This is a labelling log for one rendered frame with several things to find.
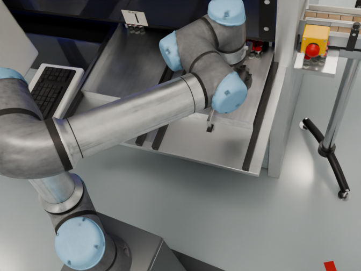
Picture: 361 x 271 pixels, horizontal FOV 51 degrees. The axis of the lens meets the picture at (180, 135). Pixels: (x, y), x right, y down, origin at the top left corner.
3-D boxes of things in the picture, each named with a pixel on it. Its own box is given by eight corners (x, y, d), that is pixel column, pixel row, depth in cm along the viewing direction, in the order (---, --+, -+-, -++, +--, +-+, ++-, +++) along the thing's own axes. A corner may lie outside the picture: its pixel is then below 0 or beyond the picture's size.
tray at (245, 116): (204, 37, 139) (203, 30, 136) (277, 47, 131) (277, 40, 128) (173, 114, 124) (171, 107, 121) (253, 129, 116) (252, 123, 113)
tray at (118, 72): (122, 27, 149) (120, 20, 146) (184, 35, 141) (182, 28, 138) (84, 96, 134) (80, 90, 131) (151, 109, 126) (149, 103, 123)
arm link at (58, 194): (64, 245, 105) (-43, 132, 60) (48, 201, 113) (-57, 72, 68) (104, 225, 108) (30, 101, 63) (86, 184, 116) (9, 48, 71)
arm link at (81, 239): (82, 285, 100) (59, 275, 88) (66, 241, 107) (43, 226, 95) (123, 261, 101) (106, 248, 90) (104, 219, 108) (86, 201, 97)
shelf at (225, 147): (113, 29, 153) (111, 26, 151) (291, 53, 131) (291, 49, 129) (56, 129, 131) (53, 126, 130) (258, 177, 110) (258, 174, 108)
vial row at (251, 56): (211, 49, 135) (210, 40, 131) (261, 56, 130) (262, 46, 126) (209, 54, 134) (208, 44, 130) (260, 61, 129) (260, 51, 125)
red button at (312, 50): (305, 48, 116) (307, 38, 113) (319, 50, 115) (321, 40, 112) (303, 57, 115) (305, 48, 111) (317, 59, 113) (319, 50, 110)
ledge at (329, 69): (301, 41, 133) (301, 37, 131) (340, 45, 129) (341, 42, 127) (293, 72, 127) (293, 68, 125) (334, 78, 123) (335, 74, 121)
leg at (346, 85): (317, 142, 198) (347, 34, 133) (336, 146, 195) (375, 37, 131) (314, 157, 194) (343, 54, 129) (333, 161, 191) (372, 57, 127)
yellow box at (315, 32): (304, 36, 121) (306, 19, 115) (327, 39, 119) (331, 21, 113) (299, 54, 118) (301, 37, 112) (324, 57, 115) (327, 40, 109)
